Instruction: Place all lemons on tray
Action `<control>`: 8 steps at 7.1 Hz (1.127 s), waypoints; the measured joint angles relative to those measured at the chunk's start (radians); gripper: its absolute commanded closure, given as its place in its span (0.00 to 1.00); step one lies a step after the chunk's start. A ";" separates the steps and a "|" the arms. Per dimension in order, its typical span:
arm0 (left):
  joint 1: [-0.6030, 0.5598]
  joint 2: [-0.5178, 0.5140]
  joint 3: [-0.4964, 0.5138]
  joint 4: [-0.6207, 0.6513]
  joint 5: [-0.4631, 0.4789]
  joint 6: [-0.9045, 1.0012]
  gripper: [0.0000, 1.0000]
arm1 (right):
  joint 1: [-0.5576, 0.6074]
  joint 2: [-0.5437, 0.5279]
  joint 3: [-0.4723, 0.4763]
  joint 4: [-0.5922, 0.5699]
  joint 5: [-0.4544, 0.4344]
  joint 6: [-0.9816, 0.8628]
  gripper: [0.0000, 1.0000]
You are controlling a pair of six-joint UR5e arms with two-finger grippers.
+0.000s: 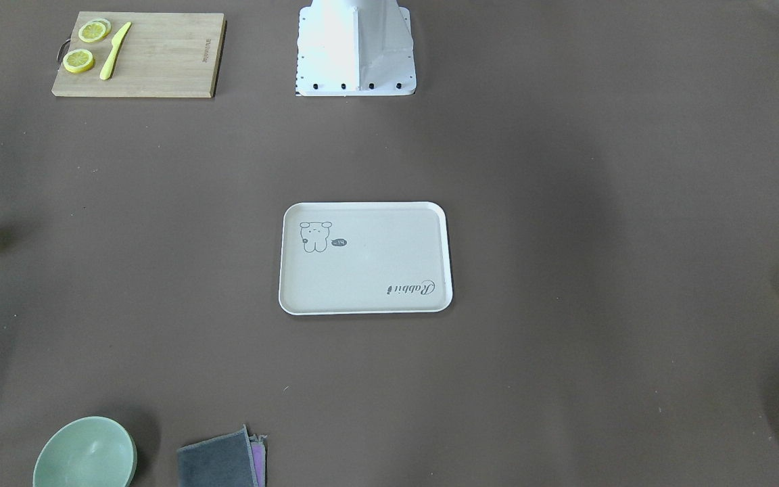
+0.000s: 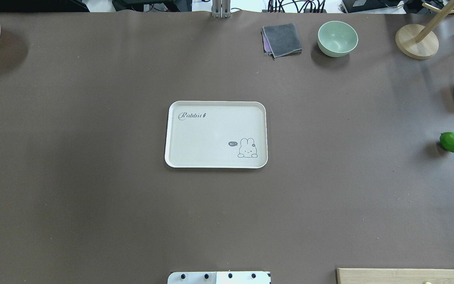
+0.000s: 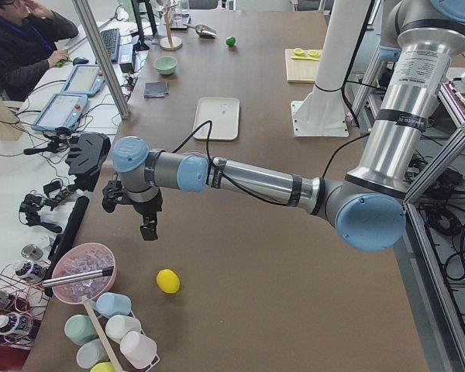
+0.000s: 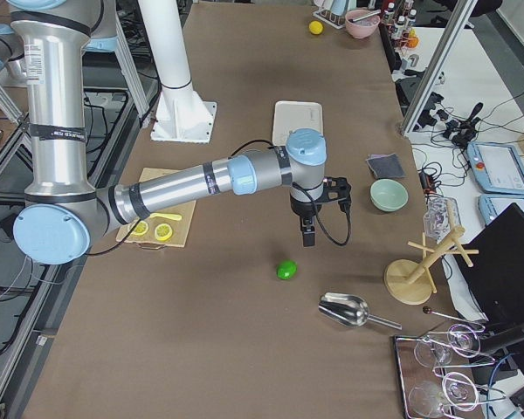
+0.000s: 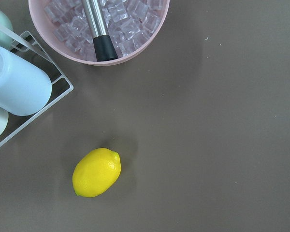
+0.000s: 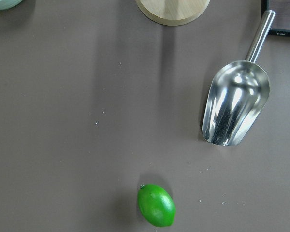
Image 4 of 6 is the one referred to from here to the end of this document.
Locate black laptop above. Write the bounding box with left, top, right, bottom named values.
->
left=458, top=203, right=524, bottom=323

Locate grey folded cloth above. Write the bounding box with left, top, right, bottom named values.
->
left=366, top=154, right=405, bottom=180

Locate green lime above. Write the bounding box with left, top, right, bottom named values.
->
left=276, top=260, right=298, bottom=280

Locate green ceramic bowl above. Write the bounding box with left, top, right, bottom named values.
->
left=370, top=179, right=409, bottom=212

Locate metal scoop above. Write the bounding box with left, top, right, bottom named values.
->
left=318, top=292, right=402, bottom=330

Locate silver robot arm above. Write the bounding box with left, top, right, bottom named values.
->
left=10, top=1, right=332, bottom=265

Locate wine glass rack tray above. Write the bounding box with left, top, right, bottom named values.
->
left=393, top=323, right=507, bottom=418

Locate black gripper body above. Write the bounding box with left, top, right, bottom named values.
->
left=290, top=196, right=321, bottom=230

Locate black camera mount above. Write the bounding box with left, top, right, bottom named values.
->
left=320, top=177, right=352, bottom=215

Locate lemon slice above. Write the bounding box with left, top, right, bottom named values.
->
left=154, top=223, right=174, bottom=242
left=128, top=220, right=149, bottom=237

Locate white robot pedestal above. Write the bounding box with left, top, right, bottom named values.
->
left=139, top=0, right=217, bottom=144

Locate pink bowl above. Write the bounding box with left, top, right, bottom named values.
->
left=345, top=9, right=381, bottom=39

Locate blue teach pendant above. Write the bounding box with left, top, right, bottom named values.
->
left=478, top=194, right=524, bottom=225
left=466, top=141, right=524, bottom=195

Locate wooden cup tree stand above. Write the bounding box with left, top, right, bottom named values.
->
left=384, top=197, right=479, bottom=305

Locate white rectangular tray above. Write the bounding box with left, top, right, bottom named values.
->
left=272, top=100, right=324, bottom=146

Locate yellow lemon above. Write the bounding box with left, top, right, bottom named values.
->
left=308, top=20, right=324, bottom=35

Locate wooden cutting board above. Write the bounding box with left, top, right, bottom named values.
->
left=114, top=168, right=197, bottom=249

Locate yellow plastic knife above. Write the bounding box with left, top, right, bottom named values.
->
left=149, top=212, right=183, bottom=222

